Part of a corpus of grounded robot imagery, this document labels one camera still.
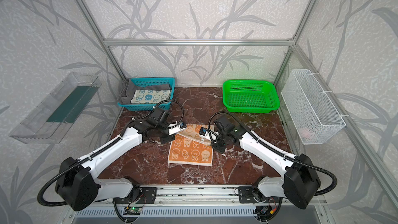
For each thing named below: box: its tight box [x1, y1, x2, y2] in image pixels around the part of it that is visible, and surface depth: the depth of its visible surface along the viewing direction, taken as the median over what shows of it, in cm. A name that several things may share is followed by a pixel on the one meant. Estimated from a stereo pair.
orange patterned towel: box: [167, 123, 215, 167], surface depth 88 cm
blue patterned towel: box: [130, 89, 172, 104], surface depth 110 cm
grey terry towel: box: [118, 78, 172, 105], surface depth 107 cm
